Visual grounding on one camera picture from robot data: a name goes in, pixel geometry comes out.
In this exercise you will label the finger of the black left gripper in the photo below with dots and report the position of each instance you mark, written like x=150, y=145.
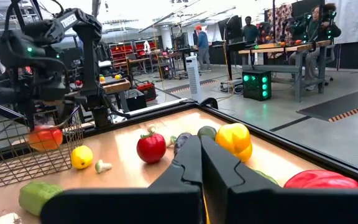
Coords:
x=30, y=116
x=65, y=110

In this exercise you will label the purple eggplant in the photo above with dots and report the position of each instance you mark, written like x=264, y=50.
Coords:
x=180, y=141

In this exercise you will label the large green cucumber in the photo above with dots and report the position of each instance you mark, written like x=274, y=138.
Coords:
x=36, y=197

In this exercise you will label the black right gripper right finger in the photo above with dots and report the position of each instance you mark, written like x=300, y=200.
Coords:
x=259, y=205

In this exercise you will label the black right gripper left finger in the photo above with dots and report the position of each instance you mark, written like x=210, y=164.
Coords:
x=166, y=205

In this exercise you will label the red tool box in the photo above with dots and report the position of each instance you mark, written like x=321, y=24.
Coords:
x=147, y=91

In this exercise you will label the dark red apple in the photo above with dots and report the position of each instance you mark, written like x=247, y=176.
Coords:
x=151, y=148

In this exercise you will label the white garlic bulb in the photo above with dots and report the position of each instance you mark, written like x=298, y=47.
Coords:
x=8, y=218

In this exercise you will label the yellow lemon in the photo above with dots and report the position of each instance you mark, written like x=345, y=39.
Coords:
x=81, y=157

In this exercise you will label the black background robot arm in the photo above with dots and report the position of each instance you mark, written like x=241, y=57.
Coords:
x=300, y=25

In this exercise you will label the black floor mat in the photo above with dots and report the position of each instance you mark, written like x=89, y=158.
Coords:
x=337, y=105

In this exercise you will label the wooden workbench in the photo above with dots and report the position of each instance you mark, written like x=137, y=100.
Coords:
x=291, y=48

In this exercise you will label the yellow bell pepper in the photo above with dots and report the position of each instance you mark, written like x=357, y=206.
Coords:
x=235, y=140

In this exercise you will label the red storage shelves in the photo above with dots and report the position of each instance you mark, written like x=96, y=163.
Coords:
x=120, y=53

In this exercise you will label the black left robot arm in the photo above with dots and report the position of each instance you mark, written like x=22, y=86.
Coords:
x=89, y=62

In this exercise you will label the person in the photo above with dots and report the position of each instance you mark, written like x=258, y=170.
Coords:
x=250, y=31
x=319, y=31
x=203, y=46

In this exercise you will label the black box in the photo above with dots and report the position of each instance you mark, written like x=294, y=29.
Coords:
x=135, y=99

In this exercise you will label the red bell pepper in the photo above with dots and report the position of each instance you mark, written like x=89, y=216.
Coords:
x=322, y=180

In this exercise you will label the computer with green lights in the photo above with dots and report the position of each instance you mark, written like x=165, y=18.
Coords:
x=256, y=85

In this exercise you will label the white tower fan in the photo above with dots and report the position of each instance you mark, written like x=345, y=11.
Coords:
x=194, y=77

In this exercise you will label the black monitor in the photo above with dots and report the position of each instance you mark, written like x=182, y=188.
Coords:
x=233, y=28

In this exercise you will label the wooden side table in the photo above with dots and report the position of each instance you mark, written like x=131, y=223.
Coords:
x=115, y=86

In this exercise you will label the dark green avocado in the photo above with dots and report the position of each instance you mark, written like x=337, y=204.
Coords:
x=207, y=132

